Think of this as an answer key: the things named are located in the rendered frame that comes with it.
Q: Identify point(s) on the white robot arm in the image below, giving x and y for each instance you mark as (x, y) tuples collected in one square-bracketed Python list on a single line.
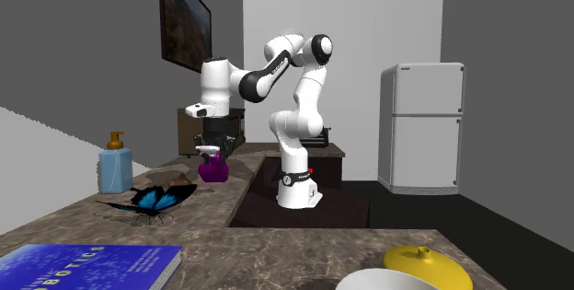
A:
[(298, 100)]

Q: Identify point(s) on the blue book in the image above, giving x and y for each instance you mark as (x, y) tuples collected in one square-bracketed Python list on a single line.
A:
[(85, 269)]

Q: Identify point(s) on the white bowl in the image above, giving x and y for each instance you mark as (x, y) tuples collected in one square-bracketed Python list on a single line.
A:
[(385, 281)]

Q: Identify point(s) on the blue and black butterfly figure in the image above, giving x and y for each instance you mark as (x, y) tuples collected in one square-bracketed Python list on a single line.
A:
[(154, 199)]

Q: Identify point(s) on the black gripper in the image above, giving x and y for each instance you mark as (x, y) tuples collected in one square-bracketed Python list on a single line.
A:
[(216, 128)]

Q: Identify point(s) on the small brown pointed object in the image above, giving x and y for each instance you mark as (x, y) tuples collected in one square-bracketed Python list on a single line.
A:
[(181, 180)]

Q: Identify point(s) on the framed landscape wall picture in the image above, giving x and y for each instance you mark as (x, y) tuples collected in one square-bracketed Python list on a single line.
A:
[(186, 19)]

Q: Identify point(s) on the brown cabinet with dark appliance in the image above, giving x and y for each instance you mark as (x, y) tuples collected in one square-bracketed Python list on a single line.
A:
[(188, 132)]

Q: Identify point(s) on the white refrigerator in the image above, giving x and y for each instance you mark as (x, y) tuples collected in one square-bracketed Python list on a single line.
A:
[(423, 127)]

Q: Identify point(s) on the dark robot stand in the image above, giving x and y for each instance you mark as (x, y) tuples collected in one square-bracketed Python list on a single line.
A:
[(340, 210)]

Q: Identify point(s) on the yellow lid with knob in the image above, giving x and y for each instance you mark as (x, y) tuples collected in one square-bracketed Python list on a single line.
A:
[(426, 266)]

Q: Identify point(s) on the blue soap dispenser gold pump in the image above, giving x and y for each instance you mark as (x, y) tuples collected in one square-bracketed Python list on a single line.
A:
[(115, 172)]

